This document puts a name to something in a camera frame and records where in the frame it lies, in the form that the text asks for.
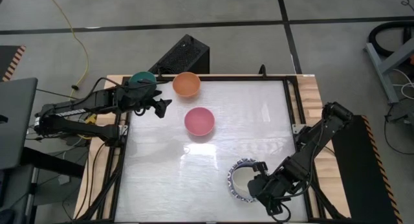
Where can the teal bowl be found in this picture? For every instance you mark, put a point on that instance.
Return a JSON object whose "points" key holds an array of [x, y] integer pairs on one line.
{"points": [[142, 77]]}

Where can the grey metal stand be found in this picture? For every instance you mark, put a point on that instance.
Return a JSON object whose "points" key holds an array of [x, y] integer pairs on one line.
{"points": [[381, 72]]}

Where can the pink bowl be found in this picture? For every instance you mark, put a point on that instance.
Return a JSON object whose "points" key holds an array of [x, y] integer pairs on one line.
{"points": [[199, 121]]}

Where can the white bowl blue patterned rim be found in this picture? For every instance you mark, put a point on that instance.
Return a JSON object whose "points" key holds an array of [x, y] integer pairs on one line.
{"points": [[230, 183]]}

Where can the black table frame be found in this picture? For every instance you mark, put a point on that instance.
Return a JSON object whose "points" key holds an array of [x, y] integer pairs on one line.
{"points": [[226, 77]]}

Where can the black mat hazard-striped edge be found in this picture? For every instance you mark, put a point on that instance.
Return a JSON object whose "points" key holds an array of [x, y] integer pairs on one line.
{"points": [[8, 60], [359, 172]]}

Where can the black perforated box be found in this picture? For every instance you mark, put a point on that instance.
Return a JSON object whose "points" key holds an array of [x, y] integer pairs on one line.
{"points": [[184, 55]]}

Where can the dark grey laptop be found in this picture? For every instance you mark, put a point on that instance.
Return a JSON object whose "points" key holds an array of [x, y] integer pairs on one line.
{"points": [[16, 120]]}

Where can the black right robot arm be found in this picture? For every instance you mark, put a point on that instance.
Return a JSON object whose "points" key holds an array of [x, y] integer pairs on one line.
{"points": [[315, 140]]}

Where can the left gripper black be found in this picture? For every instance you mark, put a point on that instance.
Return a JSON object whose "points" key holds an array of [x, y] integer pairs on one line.
{"points": [[136, 97]]}

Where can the grey metal corner bracket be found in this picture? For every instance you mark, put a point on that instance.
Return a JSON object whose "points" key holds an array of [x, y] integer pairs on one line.
{"points": [[298, 128], [123, 130]]}

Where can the light orange bowl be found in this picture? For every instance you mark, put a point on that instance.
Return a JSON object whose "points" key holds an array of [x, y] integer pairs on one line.
{"points": [[186, 84]]}

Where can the plain cream white bowl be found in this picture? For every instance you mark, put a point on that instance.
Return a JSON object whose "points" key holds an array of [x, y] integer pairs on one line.
{"points": [[242, 182]]}

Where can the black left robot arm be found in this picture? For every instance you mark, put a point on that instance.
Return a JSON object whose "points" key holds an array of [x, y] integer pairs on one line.
{"points": [[81, 130]]}

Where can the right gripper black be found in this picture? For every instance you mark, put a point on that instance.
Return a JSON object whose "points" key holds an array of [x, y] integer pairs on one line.
{"points": [[275, 185]]}

